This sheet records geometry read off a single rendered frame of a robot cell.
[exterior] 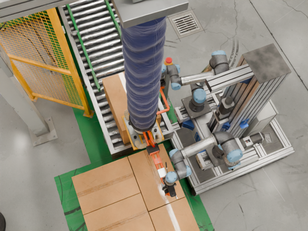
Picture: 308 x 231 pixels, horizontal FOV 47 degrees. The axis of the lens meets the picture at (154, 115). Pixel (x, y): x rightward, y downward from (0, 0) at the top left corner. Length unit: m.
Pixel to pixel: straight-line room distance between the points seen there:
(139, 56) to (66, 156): 2.64
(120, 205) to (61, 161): 1.10
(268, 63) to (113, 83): 1.62
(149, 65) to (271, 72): 0.91
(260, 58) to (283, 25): 2.97
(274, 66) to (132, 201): 1.90
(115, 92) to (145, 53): 1.68
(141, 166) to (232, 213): 1.23
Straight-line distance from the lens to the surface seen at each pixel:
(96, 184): 3.62
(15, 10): 1.45
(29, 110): 3.82
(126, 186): 3.59
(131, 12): 1.52
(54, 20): 2.84
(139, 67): 1.96
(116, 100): 3.44
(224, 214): 4.19
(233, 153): 2.58
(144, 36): 1.72
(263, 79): 2.45
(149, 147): 2.93
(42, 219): 4.23
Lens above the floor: 4.06
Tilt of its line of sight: 67 degrees down
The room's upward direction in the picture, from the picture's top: 4 degrees clockwise
